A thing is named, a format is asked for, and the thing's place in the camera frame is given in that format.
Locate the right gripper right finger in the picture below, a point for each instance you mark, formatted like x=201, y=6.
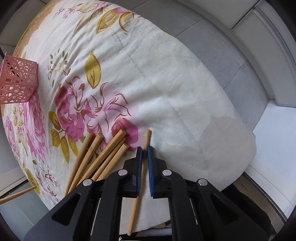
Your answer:
x=198, y=210

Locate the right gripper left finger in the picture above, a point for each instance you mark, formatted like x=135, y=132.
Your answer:
x=92, y=210

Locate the bamboo chopstick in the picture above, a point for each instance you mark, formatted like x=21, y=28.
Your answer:
x=107, y=167
x=97, y=140
x=78, y=161
x=106, y=151
x=110, y=156
x=136, y=202

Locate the black chopstick gold band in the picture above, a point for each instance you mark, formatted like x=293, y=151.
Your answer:
x=16, y=195

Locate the floral white cloth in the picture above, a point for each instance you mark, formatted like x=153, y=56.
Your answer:
x=103, y=68

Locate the pink perforated utensil holder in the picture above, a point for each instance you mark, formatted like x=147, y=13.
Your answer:
x=19, y=80

